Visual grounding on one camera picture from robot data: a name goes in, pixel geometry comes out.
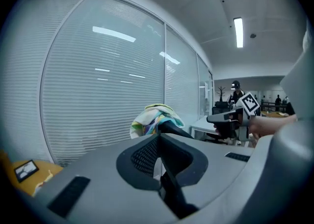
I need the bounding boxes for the white table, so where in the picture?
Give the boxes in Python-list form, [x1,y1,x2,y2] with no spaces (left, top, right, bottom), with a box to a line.
[190,115,222,140]

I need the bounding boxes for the long ceiling light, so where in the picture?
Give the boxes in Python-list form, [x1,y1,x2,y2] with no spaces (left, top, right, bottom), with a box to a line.
[233,17,244,49]

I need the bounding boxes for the person's right forearm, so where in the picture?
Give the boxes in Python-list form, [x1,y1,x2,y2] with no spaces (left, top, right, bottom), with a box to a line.
[249,114,298,138]

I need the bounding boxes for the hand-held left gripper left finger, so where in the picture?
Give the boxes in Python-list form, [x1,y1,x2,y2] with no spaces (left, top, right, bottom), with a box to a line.
[24,132,179,224]

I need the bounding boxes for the pastel striped clothes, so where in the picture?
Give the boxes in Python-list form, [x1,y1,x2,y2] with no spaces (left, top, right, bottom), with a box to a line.
[130,104,185,139]

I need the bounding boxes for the black picture frame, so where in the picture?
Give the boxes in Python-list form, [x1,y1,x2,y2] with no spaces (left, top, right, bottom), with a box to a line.
[13,159,40,183]

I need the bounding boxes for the dark coat rack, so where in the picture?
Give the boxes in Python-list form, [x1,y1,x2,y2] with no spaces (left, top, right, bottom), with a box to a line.
[217,85,228,102]

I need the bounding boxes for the round wooden table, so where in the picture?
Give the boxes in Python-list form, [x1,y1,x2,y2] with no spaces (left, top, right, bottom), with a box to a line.
[0,150,65,197]

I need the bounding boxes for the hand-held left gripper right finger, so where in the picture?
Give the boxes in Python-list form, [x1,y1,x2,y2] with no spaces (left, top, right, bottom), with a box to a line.
[159,124,314,224]

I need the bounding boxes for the person's grey shirt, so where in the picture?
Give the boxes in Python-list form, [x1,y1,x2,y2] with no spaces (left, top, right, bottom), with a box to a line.
[279,19,314,121]

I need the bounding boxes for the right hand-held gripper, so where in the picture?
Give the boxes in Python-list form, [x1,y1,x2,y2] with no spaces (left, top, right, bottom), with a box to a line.
[207,92,261,142]

